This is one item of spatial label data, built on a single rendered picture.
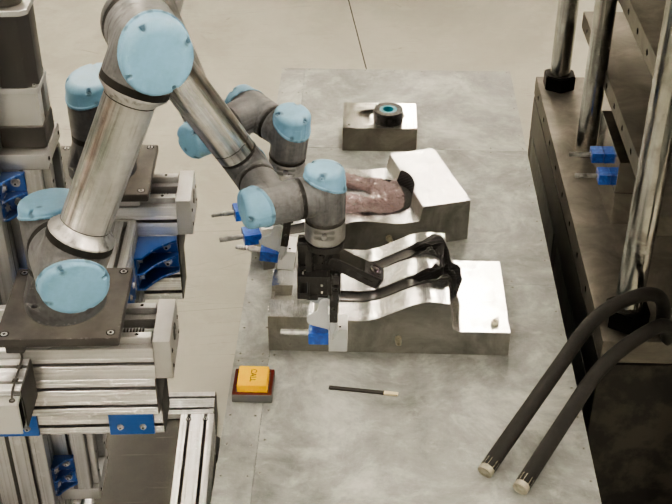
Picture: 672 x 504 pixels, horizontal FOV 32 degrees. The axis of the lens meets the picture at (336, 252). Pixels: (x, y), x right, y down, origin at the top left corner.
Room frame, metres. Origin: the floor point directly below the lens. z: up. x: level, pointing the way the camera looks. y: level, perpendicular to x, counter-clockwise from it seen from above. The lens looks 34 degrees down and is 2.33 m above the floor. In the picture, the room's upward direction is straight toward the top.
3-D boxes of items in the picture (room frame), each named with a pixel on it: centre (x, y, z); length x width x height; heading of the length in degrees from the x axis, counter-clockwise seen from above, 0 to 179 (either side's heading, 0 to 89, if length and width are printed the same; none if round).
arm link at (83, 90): (2.23, 0.51, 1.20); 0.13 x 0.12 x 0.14; 138
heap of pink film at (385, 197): (2.36, -0.04, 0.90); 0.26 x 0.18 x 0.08; 105
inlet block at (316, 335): (1.78, 0.04, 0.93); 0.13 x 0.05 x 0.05; 88
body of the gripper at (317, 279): (1.78, 0.03, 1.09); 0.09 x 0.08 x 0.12; 88
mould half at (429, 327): (2.01, -0.11, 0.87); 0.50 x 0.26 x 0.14; 88
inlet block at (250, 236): (2.24, 0.21, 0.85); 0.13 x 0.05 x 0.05; 105
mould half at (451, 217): (2.37, -0.04, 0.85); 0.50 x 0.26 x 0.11; 105
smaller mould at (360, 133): (2.81, -0.12, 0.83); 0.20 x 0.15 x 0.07; 88
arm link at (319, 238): (1.78, 0.02, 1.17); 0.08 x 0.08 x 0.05
